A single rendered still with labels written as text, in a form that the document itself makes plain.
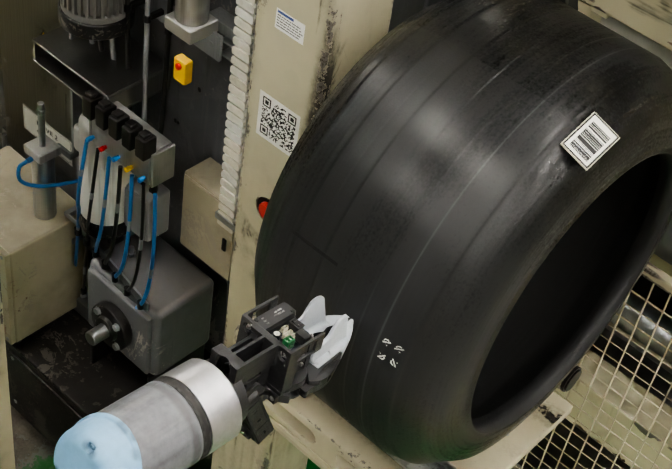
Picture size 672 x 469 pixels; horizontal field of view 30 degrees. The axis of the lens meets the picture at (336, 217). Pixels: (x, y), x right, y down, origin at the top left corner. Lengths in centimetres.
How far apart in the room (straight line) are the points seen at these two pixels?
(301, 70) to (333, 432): 52
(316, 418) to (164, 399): 63
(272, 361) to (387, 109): 31
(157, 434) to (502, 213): 43
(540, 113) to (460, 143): 9
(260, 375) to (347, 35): 49
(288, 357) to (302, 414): 55
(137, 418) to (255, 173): 67
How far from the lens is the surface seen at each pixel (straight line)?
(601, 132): 138
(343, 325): 135
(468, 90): 139
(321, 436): 179
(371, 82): 141
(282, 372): 127
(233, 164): 182
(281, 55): 162
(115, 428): 117
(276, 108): 167
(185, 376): 122
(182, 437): 119
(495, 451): 190
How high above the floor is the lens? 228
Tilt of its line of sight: 43 degrees down
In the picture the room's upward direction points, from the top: 10 degrees clockwise
